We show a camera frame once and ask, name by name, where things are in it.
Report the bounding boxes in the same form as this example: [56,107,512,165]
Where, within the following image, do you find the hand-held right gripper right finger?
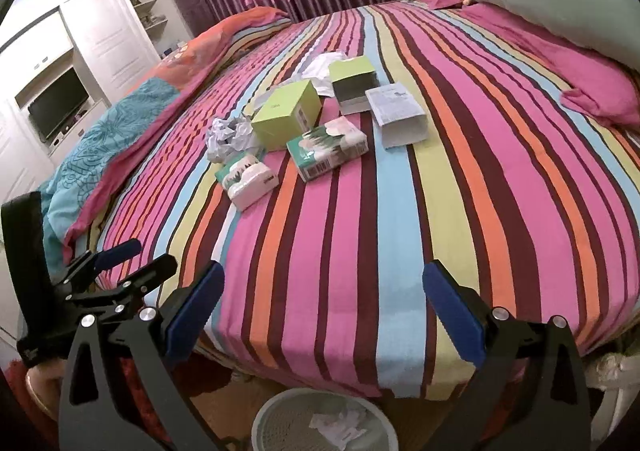
[421,259,594,451]

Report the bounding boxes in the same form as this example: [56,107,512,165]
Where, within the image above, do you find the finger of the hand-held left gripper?
[62,238,143,299]
[67,254,179,319]

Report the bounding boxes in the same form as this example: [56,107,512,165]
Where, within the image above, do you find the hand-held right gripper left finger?
[59,260,226,451]

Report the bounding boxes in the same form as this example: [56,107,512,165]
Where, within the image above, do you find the small green tissue pack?
[214,152,280,212]

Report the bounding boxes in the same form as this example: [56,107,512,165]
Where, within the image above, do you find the white mesh wastebasket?
[250,386,399,451]

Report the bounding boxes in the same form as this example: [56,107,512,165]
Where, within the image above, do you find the small white paper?
[308,408,369,450]

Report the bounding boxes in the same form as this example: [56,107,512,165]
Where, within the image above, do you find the white paper ball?
[205,114,264,165]

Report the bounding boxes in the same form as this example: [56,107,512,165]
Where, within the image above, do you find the large green tissue pack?
[285,116,370,182]

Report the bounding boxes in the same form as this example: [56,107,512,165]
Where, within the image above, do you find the white paper packet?
[364,84,429,150]

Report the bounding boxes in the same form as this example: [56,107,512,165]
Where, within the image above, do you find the lime green box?
[249,79,323,152]

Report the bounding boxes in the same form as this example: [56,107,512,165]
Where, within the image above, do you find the green and white box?
[328,54,380,116]

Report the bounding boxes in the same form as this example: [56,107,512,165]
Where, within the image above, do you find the red shaggy rug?
[7,353,171,451]

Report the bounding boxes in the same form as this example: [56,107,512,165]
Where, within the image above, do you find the striped multicolour bed sheet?
[94,0,640,403]

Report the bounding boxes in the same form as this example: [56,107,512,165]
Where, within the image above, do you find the orange and teal quilt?
[39,6,294,264]

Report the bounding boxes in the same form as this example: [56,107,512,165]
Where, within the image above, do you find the black flat television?
[27,68,91,142]

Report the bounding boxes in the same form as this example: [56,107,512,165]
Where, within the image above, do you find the white wardrobe unit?
[0,0,168,337]

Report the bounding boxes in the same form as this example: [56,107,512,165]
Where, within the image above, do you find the pink quilt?
[457,2,640,128]

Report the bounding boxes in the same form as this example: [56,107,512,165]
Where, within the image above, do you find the grey-green bolster pillow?
[471,0,640,78]

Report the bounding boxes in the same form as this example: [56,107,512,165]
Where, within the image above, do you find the white bed frame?
[584,348,640,434]

